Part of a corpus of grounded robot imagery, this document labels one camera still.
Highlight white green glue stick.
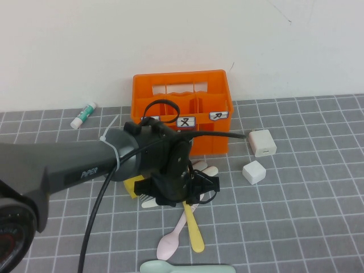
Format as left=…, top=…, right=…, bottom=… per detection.
left=70, top=102, right=98, bottom=130

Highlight white USB charger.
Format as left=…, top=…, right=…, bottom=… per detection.
left=247, top=129, right=278, bottom=158

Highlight yellow plastic knife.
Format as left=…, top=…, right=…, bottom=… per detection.
left=183, top=201, right=205, bottom=253

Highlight orange plastic cutlery holder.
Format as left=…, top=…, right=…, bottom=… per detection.
left=131, top=69, right=235, bottom=156

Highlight cream plastic knife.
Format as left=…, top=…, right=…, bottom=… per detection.
left=141, top=166, right=220, bottom=209

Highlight mint green plastic spoon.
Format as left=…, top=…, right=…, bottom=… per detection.
left=139, top=260, right=237, bottom=273

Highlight pink plastic spoon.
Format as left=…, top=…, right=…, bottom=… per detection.
left=156, top=202, right=200, bottom=260

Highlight grey checkered tablecloth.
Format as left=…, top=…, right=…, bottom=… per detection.
left=0, top=93, right=364, bottom=273

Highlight grey plastic fork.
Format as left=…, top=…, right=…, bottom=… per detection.
left=139, top=160, right=208, bottom=201

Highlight yellow foam cube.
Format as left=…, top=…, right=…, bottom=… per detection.
left=123, top=176, right=143, bottom=200

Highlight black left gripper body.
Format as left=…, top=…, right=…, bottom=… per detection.
left=153, top=170, right=201, bottom=207

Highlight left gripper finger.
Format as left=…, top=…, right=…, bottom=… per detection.
left=134, top=179, right=156, bottom=197
left=198, top=176, right=220, bottom=197

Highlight paper label marked knife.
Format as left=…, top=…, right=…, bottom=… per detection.
left=209, top=111, right=230, bottom=121

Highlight white foam cube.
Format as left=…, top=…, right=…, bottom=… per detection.
left=242, top=160, right=267, bottom=185

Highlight paper label marked fork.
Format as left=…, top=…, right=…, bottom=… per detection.
left=176, top=115, right=196, bottom=128

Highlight white zip tie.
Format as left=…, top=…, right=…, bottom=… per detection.
left=99, top=115, right=121, bottom=173

